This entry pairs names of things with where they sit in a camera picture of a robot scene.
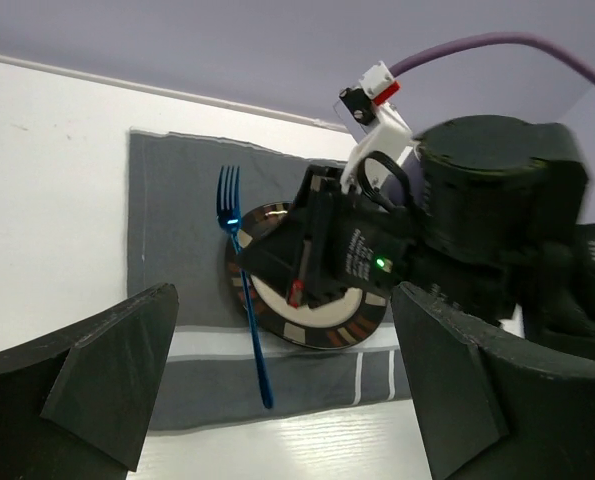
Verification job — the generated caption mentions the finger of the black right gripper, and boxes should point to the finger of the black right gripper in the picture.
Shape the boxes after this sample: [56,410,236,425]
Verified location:
[236,209,310,305]
[289,279,347,309]

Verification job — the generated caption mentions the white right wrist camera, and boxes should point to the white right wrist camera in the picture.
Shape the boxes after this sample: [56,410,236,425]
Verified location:
[335,61,413,193]

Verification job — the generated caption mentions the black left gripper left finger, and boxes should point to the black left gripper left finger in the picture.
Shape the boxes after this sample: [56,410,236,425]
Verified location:
[0,284,179,479]

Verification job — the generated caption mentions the dark rimmed cream plate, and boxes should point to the dark rimmed cream plate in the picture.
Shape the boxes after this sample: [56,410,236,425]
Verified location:
[224,201,393,350]

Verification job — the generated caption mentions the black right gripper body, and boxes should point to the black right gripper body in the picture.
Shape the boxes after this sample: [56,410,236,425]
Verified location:
[292,117,588,320]

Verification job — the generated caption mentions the grey striped placemat cloth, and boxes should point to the grey striped placemat cloth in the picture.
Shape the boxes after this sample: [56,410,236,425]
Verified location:
[127,133,411,431]

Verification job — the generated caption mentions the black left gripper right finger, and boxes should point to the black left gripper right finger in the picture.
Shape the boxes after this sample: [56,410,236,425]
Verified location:
[391,284,595,479]

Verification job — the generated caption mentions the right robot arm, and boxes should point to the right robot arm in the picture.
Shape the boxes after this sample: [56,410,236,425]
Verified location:
[236,115,595,342]

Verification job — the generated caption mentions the blue metal fork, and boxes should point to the blue metal fork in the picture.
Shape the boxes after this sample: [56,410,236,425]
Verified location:
[216,166,274,410]

